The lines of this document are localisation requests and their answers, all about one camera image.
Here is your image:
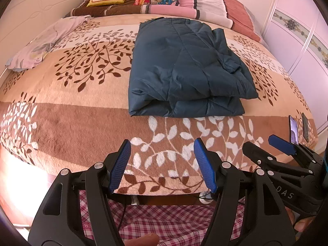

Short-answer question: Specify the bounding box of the dark smartphone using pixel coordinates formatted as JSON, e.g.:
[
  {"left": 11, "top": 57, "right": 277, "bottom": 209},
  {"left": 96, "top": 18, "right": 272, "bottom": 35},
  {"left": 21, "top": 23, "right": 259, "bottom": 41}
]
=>
[{"left": 302, "top": 113, "right": 310, "bottom": 142}]

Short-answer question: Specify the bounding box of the white bed headboard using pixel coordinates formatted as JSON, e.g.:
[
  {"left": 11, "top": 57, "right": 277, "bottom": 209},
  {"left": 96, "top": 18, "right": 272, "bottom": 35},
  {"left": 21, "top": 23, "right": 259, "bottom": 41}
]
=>
[{"left": 0, "top": 0, "right": 88, "bottom": 27}]

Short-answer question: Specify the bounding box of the striped pink brown folded quilt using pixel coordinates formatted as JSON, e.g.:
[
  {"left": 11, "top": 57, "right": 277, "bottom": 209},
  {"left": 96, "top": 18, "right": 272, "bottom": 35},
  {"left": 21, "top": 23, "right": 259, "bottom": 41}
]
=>
[{"left": 64, "top": 0, "right": 263, "bottom": 43}]

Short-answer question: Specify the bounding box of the dark teal quilted jacket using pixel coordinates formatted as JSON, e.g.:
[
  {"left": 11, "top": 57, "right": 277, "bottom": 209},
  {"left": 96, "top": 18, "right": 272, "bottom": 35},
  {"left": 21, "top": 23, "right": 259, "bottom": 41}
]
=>
[{"left": 128, "top": 17, "right": 259, "bottom": 118}]

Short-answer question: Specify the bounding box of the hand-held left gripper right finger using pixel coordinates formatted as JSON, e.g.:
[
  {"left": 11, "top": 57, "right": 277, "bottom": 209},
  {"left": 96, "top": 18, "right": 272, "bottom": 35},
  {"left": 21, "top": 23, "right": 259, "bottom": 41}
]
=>
[{"left": 193, "top": 138, "right": 299, "bottom": 246}]

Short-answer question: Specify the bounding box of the beige leaf-print bed blanket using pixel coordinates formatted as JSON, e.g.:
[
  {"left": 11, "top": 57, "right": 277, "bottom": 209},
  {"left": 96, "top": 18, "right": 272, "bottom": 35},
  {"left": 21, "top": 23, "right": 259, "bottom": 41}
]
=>
[{"left": 0, "top": 14, "right": 319, "bottom": 194}]

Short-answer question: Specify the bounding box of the light purple pillow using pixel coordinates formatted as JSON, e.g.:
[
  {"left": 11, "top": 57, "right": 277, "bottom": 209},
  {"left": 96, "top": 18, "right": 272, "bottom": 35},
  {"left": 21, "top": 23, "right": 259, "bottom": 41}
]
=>
[{"left": 5, "top": 15, "right": 91, "bottom": 72}]

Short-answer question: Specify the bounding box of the white ornamented wardrobe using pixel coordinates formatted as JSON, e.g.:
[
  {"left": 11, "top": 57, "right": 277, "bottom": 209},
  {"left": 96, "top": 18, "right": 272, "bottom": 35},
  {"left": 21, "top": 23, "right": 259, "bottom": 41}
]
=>
[{"left": 261, "top": 0, "right": 328, "bottom": 139}]

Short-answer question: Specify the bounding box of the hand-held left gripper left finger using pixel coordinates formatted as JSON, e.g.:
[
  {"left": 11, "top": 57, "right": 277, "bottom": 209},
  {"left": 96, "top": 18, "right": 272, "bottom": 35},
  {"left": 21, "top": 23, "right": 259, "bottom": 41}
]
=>
[{"left": 28, "top": 139, "right": 132, "bottom": 246}]

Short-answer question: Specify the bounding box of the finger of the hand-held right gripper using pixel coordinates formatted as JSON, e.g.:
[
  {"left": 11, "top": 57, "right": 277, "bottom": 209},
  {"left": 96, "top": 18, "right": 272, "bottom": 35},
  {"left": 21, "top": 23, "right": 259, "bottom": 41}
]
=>
[
  {"left": 242, "top": 141, "right": 282, "bottom": 171},
  {"left": 268, "top": 134, "right": 321, "bottom": 164}
]

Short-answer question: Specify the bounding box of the white charger plug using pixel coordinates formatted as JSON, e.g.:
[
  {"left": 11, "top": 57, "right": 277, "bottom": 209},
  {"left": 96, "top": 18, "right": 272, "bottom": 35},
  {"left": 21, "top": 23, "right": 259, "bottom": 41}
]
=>
[{"left": 198, "top": 191, "right": 213, "bottom": 205}]

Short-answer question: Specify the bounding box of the person's left hand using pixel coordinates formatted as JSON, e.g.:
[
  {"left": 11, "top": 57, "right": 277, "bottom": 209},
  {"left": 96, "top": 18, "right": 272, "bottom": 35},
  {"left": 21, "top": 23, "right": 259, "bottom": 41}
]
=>
[{"left": 124, "top": 233, "right": 159, "bottom": 246}]

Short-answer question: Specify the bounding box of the smartphone with lit screen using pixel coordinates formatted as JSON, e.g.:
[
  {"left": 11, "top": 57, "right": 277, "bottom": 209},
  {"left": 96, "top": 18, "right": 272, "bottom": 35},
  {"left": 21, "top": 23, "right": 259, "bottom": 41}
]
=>
[{"left": 289, "top": 115, "right": 299, "bottom": 144}]

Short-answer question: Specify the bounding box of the red plaid clothing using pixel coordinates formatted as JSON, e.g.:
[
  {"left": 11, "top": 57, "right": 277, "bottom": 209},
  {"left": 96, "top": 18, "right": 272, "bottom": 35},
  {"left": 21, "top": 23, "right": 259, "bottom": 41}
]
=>
[{"left": 79, "top": 188, "right": 244, "bottom": 246}]

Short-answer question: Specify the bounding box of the person's right hand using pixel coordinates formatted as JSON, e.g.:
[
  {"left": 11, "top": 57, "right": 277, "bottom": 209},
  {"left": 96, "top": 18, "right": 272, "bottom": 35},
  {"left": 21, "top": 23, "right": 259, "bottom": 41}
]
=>
[{"left": 286, "top": 207, "right": 315, "bottom": 232}]

